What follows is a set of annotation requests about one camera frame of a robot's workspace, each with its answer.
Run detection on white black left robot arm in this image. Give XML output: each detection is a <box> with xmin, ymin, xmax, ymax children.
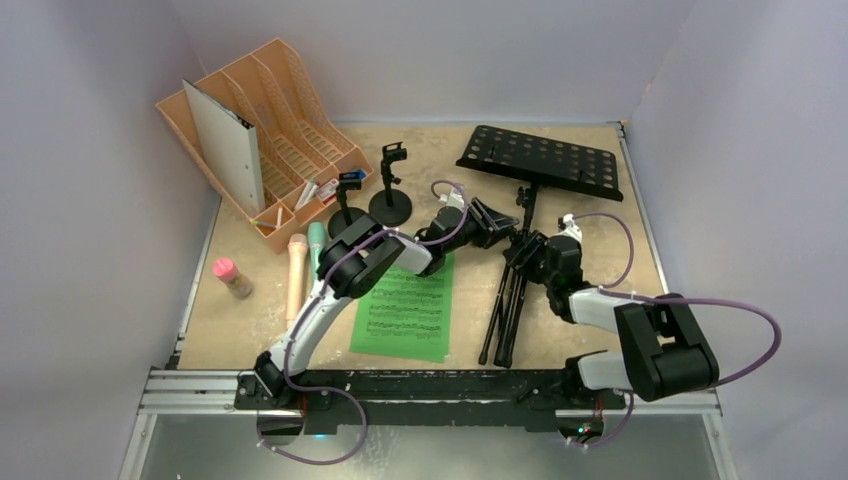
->
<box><xmin>253</xmin><ymin>197</ymin><xmax>520</xmax><ymax>409</ymax></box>

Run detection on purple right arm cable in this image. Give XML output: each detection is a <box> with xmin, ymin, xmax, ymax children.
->
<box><xmin>572</xmin><ymin>211</ymin><xmax>783</xmax><ymax>389</ymax></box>

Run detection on grey binder folder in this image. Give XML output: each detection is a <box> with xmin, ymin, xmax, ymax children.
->
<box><xmin>183</xmin><ymin>80</ymin><xmax>265</xmax><ymax>217</ymax></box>

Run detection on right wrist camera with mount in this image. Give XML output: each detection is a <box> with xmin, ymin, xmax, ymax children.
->
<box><xmin>557</xmin><ymin>213</ymin><xmax>583</xmax><ymax>244</ymax></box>

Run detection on mint green toy microphone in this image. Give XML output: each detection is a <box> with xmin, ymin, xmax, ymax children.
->
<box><xmin>307</xmin><ymin>222</ymin><xmax>328</xmax><ymax>291</ymax></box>

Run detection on pink capped bottle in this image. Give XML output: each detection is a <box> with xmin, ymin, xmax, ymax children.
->
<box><xmin>213</xmin><ymin>257</ymin><xmax>253</xmax><ymax>299</ymax></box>

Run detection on black mic stand for pink mic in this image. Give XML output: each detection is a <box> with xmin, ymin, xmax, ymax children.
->
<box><xmin>327</xmin><ymin>171</ymin><xmax>365</xmax><ymax>239</ymax></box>

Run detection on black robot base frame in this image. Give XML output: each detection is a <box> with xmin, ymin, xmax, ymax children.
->
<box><xmin>234</xmin><ymin>367</ymin><xmax>627</xmax><ymax>437</ymax></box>

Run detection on black tripod music stand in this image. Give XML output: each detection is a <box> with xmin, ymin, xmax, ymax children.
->
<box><xmin>456</xmin><ymin>125</ymin><xmax>623</xmax><ymax>368</ymax></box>

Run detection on green capped marker middle slot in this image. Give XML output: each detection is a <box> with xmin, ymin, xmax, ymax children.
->
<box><xmin>294</xmin><ymin>179</ymin><xmax>316</xmax><ymax>211</ymax></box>

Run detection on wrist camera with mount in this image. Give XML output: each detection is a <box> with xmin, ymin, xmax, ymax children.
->
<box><xmin>438</xmin><ymin>187</ymin><xmax>465</xmax><ymax>211</ymax></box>
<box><xmin>557</xmin><ymin>213</ymin><xmax>583</xmax><ymax>244</ymax></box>

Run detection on red white staples box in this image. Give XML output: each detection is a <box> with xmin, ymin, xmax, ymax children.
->
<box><xmin>315</xmin><ymin>179</ymin><xmax>339</xmax><ymax>203</ymax></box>

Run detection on black mic stand with green mic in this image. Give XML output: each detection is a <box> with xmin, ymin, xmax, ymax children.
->
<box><xmin>368</xmin><ymin>141</ymin><xmax>412</xmax><ymax>227</ymax></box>

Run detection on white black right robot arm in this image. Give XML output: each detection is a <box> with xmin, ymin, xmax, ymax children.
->
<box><xmin>503</xmin><ymin>232</ymin><xmax>720</xmax><ymax>407</ymax></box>

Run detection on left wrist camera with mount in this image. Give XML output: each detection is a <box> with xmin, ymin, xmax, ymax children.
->
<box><xmin>438</xmin><ymin>187</ymin><xmax>465</xmax><ymax>211</ymax></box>

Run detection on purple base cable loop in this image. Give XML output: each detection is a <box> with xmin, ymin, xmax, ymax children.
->
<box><xmin>256</xmin><ymin>387</ymin><xmax>369</xmax><ymax>465</ymax></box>

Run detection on pink toy microphone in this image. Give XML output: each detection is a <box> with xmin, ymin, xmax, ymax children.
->
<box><xmin>285</xmin><ymin>233</ymin><xmax>308</xmax><ymax>328</ymax></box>

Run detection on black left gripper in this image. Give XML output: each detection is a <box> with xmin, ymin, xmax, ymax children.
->
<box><xmin>442</xmin><ymin>200</ymin><xmax>518</xmax><ymax>256</ymax></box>

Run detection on orange plastic file organizer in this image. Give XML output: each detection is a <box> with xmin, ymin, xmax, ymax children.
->
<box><xmin>156</xmin><ymin>39</ymin><xmax>376</xmax><ymax>254</ymax></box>

